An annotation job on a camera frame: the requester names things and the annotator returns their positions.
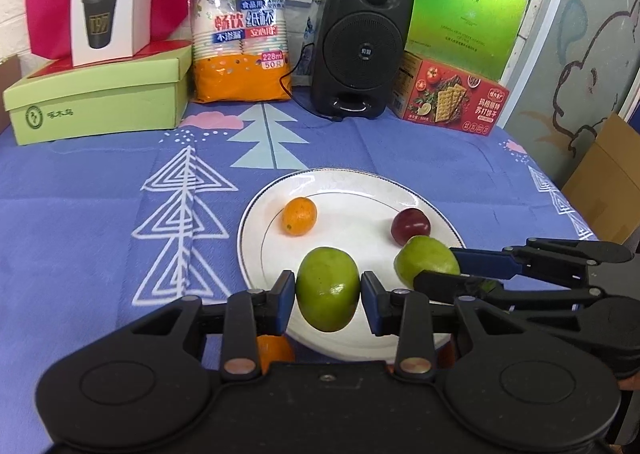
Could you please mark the open brown cardboard box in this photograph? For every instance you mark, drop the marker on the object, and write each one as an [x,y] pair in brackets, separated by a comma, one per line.
[7,94]

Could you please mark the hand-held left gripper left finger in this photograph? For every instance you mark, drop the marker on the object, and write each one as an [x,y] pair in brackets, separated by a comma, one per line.
[284,301]

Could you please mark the orange kumquat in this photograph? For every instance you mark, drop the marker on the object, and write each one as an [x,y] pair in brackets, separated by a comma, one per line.
[300,216]

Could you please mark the dark purple plum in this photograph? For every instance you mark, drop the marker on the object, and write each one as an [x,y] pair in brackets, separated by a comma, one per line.
[410,226]

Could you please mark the white plate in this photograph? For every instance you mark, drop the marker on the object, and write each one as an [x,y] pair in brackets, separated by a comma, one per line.
[345,209]

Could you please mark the white cup box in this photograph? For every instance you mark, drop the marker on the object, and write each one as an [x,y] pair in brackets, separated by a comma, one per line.
[110,9]

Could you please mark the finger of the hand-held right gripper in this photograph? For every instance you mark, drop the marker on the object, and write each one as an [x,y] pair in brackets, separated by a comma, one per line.
[485,263]
[465,286]

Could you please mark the red cracker box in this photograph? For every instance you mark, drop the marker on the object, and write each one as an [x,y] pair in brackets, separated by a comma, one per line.
[450,94]

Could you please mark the orange paper cup pack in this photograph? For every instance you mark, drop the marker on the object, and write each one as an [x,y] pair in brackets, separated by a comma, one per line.
[235,79]

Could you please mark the small green jujube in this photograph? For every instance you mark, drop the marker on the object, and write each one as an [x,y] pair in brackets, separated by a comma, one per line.
[425,256]

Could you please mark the green gift box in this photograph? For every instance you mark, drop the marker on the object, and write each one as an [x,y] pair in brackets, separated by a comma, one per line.
[460,9]

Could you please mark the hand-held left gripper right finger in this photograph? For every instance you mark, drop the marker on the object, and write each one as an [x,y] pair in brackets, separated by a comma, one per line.
[371,304]

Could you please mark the black speaker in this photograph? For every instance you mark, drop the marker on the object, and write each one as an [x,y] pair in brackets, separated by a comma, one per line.
[360,49]

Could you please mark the small tangerine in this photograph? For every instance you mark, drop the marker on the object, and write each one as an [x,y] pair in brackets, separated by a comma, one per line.
[275,351]

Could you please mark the large green jujube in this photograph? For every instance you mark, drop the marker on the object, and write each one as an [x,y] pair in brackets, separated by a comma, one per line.
[327,289]

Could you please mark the blue printed tablecloth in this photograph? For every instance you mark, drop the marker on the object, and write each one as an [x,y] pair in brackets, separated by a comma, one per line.
[75,234]

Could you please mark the green shoe box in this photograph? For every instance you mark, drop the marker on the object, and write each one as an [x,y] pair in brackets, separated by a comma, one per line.
[100,99]

